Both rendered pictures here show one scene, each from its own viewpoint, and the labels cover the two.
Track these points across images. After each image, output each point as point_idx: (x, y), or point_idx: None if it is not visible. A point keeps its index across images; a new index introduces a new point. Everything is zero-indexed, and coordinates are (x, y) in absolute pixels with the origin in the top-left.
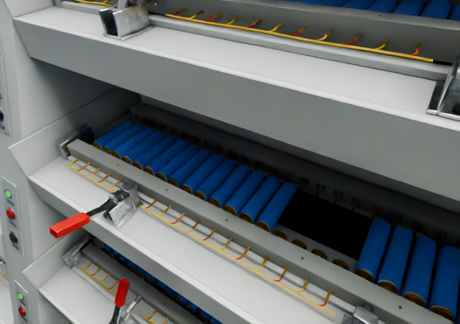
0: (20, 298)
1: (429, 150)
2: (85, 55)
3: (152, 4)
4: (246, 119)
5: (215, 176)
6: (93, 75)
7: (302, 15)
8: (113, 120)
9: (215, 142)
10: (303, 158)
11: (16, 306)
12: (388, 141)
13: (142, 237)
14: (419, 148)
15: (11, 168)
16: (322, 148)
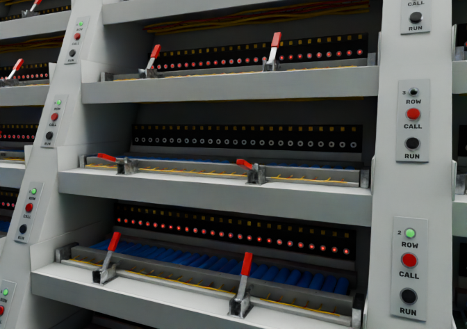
0: (5, 292)
1: (263, 82)
2: (124, 90)
3: (158, 74)
4: (203, 94)
5: (184, 160)
6: (125, 100)
7: (224, 69)
8: None
9: (182, 157)
10: None
11: None
12: (251, 83)
13: (142, 176)
14: (260, 82)
15: (44, 170)
16: (232, 96)
